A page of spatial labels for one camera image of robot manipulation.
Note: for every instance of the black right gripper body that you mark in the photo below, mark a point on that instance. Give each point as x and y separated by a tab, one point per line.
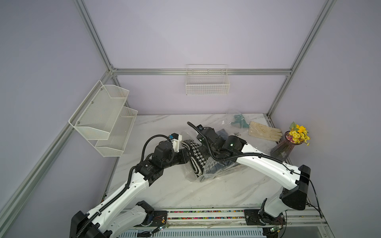
207	151

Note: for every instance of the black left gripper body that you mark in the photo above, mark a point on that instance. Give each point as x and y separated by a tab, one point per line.
175	158

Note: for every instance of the clear plastic vacuum bag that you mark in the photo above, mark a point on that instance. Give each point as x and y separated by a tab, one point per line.
187	169

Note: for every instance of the black white houndstooth scarf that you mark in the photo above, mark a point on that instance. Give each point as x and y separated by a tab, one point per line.
197	160

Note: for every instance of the navy grey plaid scarf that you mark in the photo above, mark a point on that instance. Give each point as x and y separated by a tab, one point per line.
213	168

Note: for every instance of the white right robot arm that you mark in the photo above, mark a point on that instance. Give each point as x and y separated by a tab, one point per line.
295	181

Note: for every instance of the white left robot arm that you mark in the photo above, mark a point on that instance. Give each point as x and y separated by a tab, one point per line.
107	220

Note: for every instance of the small bag with green item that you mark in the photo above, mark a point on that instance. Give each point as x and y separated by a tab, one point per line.
236	119

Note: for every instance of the cream knitted gloves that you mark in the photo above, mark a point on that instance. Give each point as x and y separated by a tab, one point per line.
264	132

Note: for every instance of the dark glass flower vase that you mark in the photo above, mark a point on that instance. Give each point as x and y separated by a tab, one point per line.
283	149

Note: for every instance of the white two-tier mesh shelf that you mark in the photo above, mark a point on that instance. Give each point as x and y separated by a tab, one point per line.
104	120

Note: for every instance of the yellow flower bouquet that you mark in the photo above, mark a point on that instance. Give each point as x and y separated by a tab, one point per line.
298	134

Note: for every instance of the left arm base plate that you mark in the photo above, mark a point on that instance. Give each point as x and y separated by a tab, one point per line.
155	219

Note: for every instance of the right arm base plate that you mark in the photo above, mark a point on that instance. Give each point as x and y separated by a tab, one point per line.
253	216

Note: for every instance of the white wire wall basket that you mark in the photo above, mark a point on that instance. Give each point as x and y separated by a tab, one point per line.
207	80

